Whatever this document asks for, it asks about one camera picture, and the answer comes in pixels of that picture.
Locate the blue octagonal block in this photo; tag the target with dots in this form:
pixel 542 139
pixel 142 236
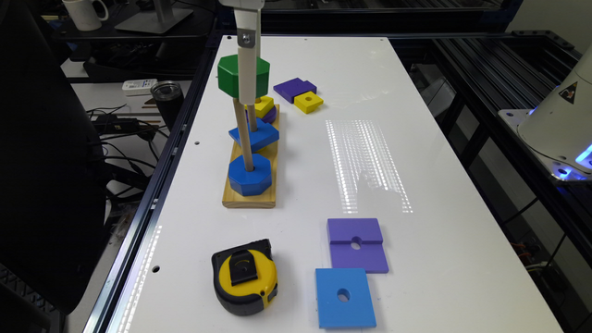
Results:
pixel 250 183

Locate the monitor stand base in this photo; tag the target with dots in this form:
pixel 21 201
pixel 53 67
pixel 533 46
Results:
pixel 164 17

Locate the yellow black tape measure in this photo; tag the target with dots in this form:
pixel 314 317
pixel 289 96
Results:
pixel 245 277

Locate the wooden peg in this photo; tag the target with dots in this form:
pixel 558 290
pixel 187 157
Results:
pixel 252 119
pixel 242 126

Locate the front wooden peg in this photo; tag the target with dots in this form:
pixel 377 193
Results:
pixel 242 126

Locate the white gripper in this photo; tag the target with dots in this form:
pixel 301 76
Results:
pixel 249 45

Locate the green octagonal block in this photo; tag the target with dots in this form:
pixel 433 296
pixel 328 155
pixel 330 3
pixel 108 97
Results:
pixel 228 76

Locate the large purple square block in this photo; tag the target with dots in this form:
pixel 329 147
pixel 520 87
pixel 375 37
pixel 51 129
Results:
pixel 357 243

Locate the white remote device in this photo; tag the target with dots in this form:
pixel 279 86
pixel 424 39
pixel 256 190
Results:
pixel 138 87

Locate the middle wooden peg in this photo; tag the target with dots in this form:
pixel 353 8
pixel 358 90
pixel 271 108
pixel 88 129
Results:
pixel 252 119

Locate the small purple stepped block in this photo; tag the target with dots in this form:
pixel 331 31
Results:
pixel 292 88

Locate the purple round block on peg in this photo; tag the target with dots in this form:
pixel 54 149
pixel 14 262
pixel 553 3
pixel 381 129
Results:
pixel 267 115

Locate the black tumbler cup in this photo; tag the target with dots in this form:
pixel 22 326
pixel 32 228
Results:
pixel 169 99

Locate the yellow square block on peg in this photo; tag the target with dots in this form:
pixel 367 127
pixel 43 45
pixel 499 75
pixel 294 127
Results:
pixel 263 106

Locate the black power adapter with cables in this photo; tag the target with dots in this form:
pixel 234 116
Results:
pixel 106 122

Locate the large light blue square block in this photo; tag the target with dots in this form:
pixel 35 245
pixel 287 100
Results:
pixel 344 298

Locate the black office chair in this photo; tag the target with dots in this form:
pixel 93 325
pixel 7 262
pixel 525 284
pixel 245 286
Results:
pixel 52 200

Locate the wooden peg base board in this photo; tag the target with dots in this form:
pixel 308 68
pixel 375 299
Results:
pixel 267 199

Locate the blue square block on peg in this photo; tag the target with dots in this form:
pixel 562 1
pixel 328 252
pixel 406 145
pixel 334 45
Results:
pixel 265 135

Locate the small yellow square block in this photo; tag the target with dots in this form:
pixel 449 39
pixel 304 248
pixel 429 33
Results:
pixel 308 102

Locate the white mug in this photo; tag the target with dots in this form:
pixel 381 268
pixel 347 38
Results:
pixel 84 15

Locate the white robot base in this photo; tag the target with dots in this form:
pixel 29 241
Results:
pixel 558 130

